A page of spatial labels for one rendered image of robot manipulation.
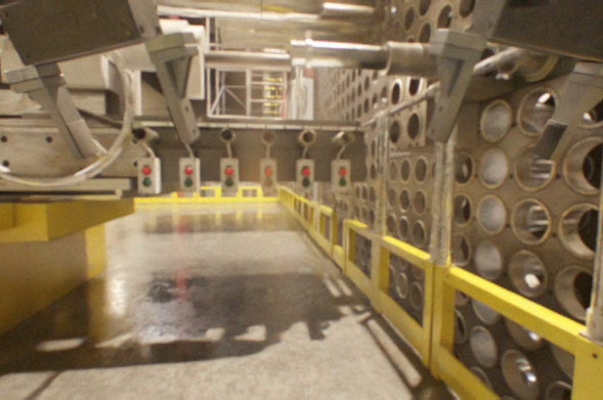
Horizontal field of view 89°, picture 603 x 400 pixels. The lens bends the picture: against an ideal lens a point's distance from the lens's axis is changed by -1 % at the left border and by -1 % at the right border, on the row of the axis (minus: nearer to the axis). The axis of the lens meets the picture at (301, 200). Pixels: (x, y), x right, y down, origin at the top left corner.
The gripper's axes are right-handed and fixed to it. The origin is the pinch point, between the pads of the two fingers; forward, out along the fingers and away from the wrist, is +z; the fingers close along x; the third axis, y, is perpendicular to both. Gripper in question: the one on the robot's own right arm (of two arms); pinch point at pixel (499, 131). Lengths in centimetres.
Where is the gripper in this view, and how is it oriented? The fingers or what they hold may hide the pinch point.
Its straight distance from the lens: 40.6
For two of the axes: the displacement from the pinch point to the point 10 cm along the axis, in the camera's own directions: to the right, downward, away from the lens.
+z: -1.6, 8.8, 4.6
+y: 0.4, 4.7, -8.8
